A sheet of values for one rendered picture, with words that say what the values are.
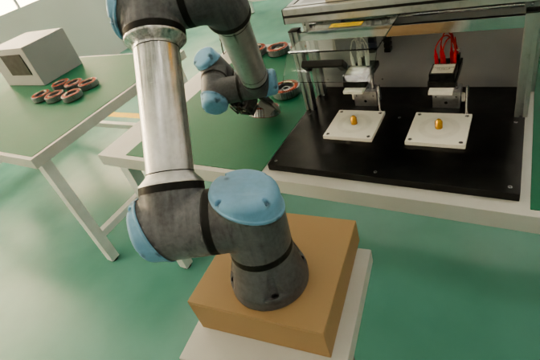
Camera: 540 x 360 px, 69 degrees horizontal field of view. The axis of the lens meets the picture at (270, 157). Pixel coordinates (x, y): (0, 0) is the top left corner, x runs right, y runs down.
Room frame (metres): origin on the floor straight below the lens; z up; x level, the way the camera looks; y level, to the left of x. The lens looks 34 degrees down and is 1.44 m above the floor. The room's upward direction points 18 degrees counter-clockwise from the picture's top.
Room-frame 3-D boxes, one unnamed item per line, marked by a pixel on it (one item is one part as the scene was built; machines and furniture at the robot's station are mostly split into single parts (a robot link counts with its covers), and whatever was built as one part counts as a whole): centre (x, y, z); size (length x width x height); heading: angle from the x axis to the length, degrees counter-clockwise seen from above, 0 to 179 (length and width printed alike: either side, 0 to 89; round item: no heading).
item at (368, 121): (1.01, -0.28, 0.78); 0.15 x 0.15 x 0.01; 52
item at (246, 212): (0.51, 0.07, 0.99); 0.13 x 0.12 x 0.14; 80
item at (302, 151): (0.94, -0.38, 0.76); 0.64 x 0.47 x 0.02; 52
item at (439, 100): (0.97, -0.56, 0.80); 0.08 x 0.05 x 0.06; 52
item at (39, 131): (2.56, 1.37, 0.38); 1.85 x 1.10 x 0.75; 52
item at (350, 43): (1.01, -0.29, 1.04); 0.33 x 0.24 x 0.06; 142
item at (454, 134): (0.86, -0.47, 0.78); 0.15 x 0.15 x 0.01; 52
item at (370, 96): (1.12, -0.37, 0.80); 0.08 x 0.05 x 0.06; 52
